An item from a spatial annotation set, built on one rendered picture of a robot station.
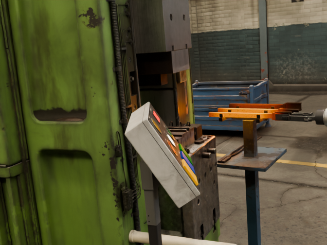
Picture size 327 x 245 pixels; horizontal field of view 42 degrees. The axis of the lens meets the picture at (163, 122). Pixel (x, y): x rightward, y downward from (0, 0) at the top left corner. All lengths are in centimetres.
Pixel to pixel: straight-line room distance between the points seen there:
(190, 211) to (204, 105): 412
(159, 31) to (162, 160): 70
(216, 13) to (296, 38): 201
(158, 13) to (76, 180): 78
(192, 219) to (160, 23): 86
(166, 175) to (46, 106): 78
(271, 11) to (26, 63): 840
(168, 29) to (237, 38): 847
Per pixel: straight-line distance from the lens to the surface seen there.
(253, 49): 1006
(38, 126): 184
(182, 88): 228
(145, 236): 179
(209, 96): 588
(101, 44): 161
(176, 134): 191
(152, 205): 145
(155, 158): 124
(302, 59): 970
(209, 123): 597
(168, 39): 179
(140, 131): 122
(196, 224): 197
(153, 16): 179
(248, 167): 228
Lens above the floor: 142
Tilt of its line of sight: 11 degrees down
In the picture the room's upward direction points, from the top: 5 degrees counter-clockwise
